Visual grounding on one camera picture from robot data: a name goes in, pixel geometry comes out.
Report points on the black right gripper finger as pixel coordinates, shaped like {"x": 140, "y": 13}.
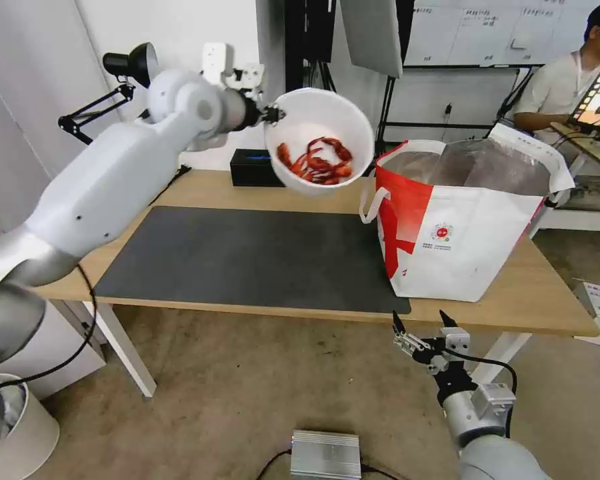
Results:
{"x": 448, "y": 320}
{"x": 407, "y": 337}

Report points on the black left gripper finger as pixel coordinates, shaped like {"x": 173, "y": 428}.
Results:
{"x": 276, "y": 109}
{"x": 273, "y": 119}

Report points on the white round paper bowl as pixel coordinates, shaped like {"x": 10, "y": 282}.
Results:
{"x": 325, "y": 145}

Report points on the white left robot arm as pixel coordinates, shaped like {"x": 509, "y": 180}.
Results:
{"x": 105, "y": 185}

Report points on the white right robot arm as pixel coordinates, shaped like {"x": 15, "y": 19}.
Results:
{"x": 485, "y": 435}

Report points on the white red takeout bag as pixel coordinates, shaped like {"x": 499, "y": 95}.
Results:
{"x": 445, "y": 240}

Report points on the white table leg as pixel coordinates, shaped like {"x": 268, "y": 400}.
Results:
{"x": 497, "y": 357}
{"x": 127, "y": 345}

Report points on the black rectangular box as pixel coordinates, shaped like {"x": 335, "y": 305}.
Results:
{"x": 252, "y": 170}

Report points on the red crayfish shells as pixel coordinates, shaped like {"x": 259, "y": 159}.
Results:
{"x": 316, "y": 162}

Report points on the white power strip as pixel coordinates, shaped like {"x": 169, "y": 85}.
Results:
{"x": 215, "y": 60}

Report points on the black hanging equipment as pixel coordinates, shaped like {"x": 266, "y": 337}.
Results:
{"x": 310, "y": 30}

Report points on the grey tilted panel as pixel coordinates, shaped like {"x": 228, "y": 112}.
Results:
{"x": 372, "y": 35}

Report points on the black desk lamp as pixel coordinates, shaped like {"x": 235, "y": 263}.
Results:
{"x": 130, "y": 62}

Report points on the silver metal box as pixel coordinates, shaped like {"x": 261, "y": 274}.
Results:
{"x": 325, "y": 450}

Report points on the black desk mat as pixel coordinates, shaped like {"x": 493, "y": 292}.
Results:
{"x": 250, "y": 260}

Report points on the whiteboard with papers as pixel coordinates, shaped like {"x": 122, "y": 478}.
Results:
{"x": 495, "y": 30}

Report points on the person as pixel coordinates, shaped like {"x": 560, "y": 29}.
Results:
{"x": 555, "y": 95}

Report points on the white round waste bin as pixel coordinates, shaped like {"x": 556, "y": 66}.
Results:
{"x": 27, "y": 435}

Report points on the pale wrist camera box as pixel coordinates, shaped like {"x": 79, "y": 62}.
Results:
{"x": 455, "y": 341}

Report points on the white wall adapter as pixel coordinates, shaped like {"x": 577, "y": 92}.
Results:
{"x": 250, "y": 80}

